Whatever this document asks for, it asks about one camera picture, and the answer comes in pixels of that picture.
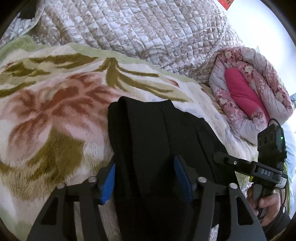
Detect floral fleece blanket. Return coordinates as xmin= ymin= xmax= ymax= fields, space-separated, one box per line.
xmin=1 ymin=36 xmax=258 ymax=240

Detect magenta pillow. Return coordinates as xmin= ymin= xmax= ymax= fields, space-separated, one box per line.
xmin=225 ymin=68 xmax=270 ymax=121

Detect person right hand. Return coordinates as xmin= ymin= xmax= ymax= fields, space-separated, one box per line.
xmin=247 ymin=187 xmax=281 ymax=227

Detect black camera box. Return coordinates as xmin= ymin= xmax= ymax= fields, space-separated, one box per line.
xmin=257 ymin=123 xmax=287 ymax=171

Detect black pants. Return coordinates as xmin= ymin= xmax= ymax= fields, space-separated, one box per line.
xmin=108 ymin=97 xmax=237 ymax=240

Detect pink floral rolled quilt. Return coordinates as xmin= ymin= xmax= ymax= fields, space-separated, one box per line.
xmin=209 ymin=47 xmax=294 ymax=145

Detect quilted beige bedspread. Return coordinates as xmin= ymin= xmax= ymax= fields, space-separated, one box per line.
xmin=1 ymin=1 xmax=242 ymax=83

